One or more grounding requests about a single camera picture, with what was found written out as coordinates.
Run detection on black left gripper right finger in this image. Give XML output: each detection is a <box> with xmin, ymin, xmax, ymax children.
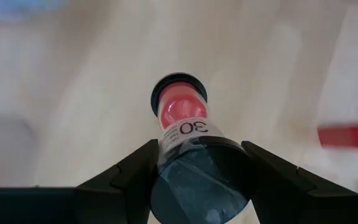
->
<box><xmin>241</xmin><ymin>140</ymin><xmax>357</xmax><ymax>224</ymax></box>

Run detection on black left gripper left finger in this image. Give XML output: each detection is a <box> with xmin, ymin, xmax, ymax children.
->
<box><xmin>75</xmin><ymin>138</ymin><xmax>160</xmax><ymax>224</ymax></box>

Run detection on red block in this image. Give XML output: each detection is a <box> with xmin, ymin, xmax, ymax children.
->
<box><xmin>316</xmin><ymin>120</ymin><xmax>358</xmax><ymax>150</ymax></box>

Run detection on red sand timer black caps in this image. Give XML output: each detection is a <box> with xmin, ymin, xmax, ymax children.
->
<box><xmin>149</xmin><ymin>72</ymin><xmax>252</xmax><ymax>224</ymax></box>

